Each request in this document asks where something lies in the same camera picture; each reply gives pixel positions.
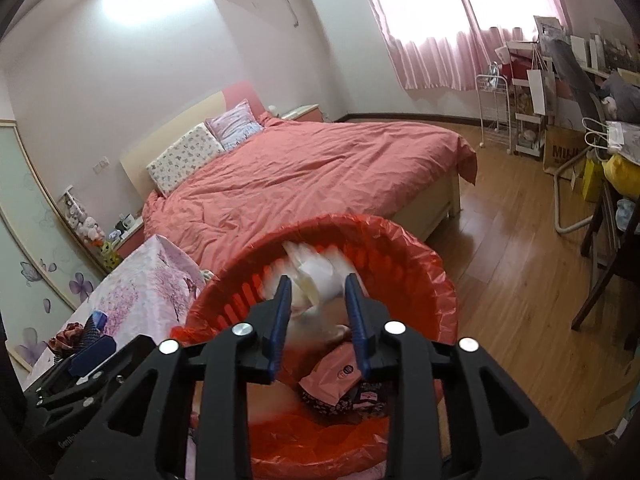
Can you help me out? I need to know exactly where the grey cloth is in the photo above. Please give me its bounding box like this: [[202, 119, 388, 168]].
[[600, 72, 640, 123]]

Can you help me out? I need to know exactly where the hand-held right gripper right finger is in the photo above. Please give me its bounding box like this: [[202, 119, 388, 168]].
[[344, 271, 583, 480]]

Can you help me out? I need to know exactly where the pink nightstand with mugs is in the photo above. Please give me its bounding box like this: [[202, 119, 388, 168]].
[[107, 220, 148, 261]]

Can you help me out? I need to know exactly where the pink striped pillow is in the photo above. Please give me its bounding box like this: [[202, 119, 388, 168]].
[[205, 99, 265, 152]]

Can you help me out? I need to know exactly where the white tissue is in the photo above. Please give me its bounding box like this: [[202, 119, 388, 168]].
[[272, 242, 351, 318]]

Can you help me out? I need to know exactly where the white floral pillow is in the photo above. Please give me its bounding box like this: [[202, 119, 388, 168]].
[[146, 122, 226, 198]]

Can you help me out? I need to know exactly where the wardrobe with flower doors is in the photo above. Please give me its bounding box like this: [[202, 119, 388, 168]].
[[0, 120, 113, 376]]

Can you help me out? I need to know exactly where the black floral cloth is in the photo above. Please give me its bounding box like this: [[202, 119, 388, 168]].
[[300, 379, 391, 417]]

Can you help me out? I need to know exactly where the yellow cushion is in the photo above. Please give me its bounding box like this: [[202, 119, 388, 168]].
[[602, 154, 640, 195]]

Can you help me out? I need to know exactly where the white rolling storage cart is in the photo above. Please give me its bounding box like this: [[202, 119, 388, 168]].
[[514, 55, 557, 158]]

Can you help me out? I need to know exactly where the table with floral cloth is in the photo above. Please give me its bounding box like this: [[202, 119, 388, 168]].
[[27, 234, 216, 396]]

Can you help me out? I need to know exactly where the red gift box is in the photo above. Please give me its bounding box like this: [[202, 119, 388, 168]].
[[500, 57, 536, 81]]

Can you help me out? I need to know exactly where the pink curtain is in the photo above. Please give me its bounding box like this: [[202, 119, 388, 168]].
[[350, 0, 566, 93]]

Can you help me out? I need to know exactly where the red plastic waste basket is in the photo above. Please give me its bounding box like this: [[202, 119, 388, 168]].
[[170, 214, 458, 480]]

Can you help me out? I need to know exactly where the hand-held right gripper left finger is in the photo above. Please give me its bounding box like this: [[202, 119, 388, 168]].
[[52, 275, 293, 480]]

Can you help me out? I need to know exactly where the white tubular metal frame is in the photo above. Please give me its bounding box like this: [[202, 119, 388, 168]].
[[552, 157, 603, 236]]

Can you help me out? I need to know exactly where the white paper shopping bag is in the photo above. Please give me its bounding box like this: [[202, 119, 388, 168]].
[[526, 52, 558, 116]]

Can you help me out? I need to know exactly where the bed with pink duvet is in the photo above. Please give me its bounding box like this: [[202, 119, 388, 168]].
[[119, 80, 463, 243]]

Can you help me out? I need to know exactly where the hanging plush toy organizer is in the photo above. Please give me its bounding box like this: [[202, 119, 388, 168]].
[[60, 185, 108, 248]]

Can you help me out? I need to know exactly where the pink plastic packet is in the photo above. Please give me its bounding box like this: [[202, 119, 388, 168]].
[[299, 342, 363, 408]]

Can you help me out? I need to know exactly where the brown paper bag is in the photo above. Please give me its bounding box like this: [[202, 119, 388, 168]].
[[542, 127, 588, 171]]

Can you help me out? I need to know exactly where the white wire rack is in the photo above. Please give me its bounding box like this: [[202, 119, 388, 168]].
[[475, 74, 511, 153]]

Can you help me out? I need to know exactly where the yellow green plush toy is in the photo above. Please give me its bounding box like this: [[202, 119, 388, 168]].
[[97, 240, 123, 273]]

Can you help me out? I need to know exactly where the dark wooden chair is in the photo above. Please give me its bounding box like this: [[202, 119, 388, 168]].
[[570, 95, 640, 351]]

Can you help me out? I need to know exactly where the black hairbrush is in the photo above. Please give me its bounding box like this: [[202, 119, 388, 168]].
[[80, 317, 103, 351]]

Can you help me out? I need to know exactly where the salmon duvet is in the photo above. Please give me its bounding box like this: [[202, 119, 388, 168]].
[[141, 115, 478, 271]]

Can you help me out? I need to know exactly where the yellow paper bag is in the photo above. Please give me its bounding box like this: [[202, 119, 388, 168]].
[[581, 159, 607, 204]]

